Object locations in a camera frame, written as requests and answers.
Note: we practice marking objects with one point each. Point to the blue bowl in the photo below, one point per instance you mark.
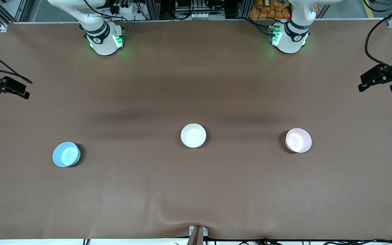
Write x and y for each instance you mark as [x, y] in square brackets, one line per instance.
[66, 154]

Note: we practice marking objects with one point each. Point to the pink bowl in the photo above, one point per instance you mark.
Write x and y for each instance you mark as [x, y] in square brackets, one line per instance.
[298, 140]

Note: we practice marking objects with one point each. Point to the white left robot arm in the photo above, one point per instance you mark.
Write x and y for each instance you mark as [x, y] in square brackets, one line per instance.
[291, 37]

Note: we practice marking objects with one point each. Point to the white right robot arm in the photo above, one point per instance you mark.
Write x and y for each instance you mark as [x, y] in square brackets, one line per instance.
[104, 37]

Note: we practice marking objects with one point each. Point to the white bowl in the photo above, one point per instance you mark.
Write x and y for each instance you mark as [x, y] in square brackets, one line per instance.
[193, 135]

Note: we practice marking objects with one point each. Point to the orange bread pile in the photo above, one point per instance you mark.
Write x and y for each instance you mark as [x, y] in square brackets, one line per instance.
[270, 8]

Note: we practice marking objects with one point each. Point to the white power strip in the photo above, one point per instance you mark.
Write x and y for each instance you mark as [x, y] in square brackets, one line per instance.
[202, 15]

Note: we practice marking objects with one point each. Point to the brown table mat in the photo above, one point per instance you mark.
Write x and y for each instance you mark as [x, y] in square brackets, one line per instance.
[196, 190]

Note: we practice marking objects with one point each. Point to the metal bracket with brown bar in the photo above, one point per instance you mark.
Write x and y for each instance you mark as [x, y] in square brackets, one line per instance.
[197, 235]

